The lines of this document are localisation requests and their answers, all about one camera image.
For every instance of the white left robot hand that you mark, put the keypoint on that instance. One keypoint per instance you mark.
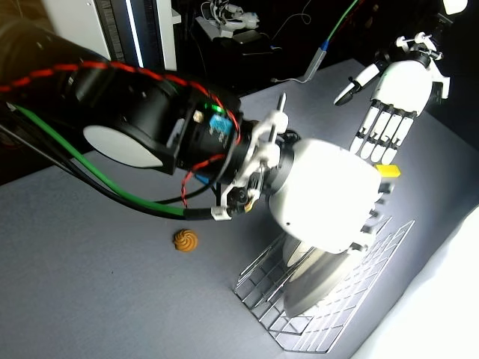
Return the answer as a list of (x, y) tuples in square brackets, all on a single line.
[(404, 89)]

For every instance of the orange swirl cookie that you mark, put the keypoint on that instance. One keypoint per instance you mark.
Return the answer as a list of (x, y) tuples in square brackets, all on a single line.
[(185, 241)]

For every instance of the yellow rectangular block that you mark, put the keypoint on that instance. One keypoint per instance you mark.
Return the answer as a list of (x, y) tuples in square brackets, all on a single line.
[(388, 170)]

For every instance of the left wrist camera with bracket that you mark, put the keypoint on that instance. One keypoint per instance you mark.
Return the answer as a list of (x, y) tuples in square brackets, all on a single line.
[(443, 84)]

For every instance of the black box device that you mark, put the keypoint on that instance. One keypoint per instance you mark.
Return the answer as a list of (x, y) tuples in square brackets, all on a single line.
[(249, 37)]

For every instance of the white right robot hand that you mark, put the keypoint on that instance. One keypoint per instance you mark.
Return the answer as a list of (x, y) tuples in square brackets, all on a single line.
[(329, 194)]

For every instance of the white robot column, blue light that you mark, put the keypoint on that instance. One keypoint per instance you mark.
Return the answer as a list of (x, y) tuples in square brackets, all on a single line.
[(75, 22)]

